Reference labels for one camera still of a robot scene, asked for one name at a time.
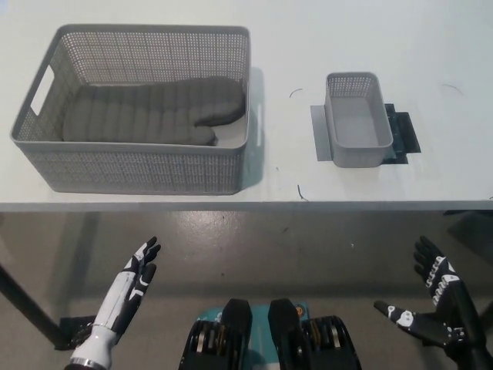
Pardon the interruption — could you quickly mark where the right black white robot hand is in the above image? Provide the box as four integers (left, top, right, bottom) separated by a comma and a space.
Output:
372, 235, 493, 363

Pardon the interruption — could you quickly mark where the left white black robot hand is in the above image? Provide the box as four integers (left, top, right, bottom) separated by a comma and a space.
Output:
91, 236, 162, 337

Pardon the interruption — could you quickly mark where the grey quilted oven glove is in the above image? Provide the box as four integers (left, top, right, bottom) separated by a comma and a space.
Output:
61, 76, 247, 148

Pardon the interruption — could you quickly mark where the black table leg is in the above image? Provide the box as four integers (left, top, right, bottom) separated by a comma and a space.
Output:
0, 264, 69, 346

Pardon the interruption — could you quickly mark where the large grey perforated basket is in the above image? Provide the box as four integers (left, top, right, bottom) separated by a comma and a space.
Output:
9, 25, 253, 196

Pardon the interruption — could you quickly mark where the black flat mat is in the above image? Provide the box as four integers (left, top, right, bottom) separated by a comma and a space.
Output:
382, 102, 422, 165

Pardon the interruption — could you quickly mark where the small grey perforated basket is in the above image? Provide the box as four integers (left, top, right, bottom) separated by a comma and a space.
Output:
324, 71, 394, 169

